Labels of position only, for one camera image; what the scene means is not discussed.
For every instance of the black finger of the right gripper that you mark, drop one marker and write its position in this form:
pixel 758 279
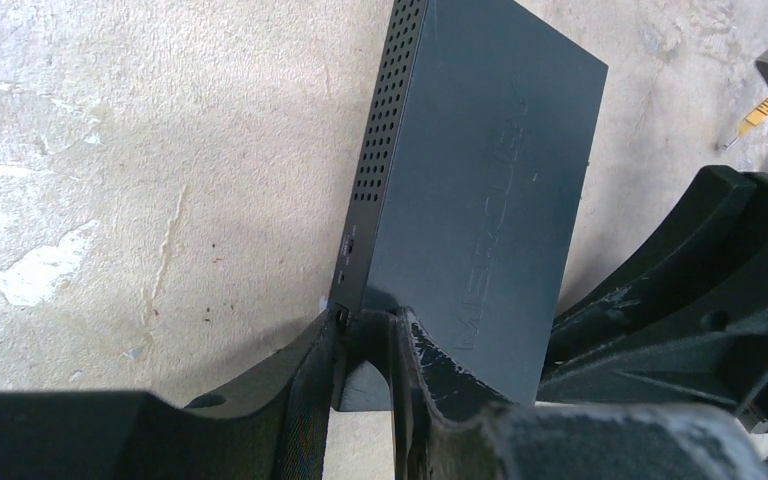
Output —
pixel 713 351
pixel 718 224

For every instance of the black network switch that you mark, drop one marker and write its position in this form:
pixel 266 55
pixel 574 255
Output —
pixel 468 182

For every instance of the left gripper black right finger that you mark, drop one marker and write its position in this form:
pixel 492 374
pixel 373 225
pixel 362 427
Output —
pixel 448 424

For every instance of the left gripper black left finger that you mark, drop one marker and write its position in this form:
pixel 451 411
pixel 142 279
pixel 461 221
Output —
pixel 268 423

